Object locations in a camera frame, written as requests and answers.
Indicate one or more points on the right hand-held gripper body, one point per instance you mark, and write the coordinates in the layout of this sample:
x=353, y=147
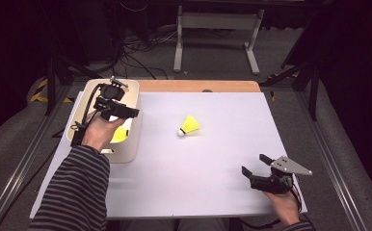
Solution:
x=285, y=166

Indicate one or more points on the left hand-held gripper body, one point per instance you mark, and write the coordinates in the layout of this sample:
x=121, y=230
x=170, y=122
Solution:
x=111, y=93

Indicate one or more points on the yellow shuttlecock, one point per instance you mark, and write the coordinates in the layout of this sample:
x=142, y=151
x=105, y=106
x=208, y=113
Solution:
x=119, y=135
x=190, y=124

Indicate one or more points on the white plastic storage bin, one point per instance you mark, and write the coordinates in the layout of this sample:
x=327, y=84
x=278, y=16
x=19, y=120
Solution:
x=129, y=154

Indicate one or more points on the person's left hand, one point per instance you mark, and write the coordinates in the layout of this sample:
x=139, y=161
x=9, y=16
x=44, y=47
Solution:
x=99, y=133

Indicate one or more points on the person's right hand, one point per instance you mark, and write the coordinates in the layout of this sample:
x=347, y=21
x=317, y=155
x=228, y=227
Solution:
x=285, y=207

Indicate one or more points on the white table cover sheet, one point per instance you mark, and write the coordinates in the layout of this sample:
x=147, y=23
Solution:
x=206, y=166

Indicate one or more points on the black tripod stand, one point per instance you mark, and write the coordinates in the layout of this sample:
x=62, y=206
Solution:
x=314, y=86
x=50, y=83

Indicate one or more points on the yellow black hazard tape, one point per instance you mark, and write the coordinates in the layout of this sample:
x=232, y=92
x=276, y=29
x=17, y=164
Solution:
x=41, y=93

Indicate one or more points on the aluminium floor rail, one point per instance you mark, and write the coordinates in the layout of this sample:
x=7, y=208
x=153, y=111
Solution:
x=23, y=154
x=332, y=160

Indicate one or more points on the white metal stand frame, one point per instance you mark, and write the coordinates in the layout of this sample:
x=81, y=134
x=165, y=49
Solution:
x=219, y=20

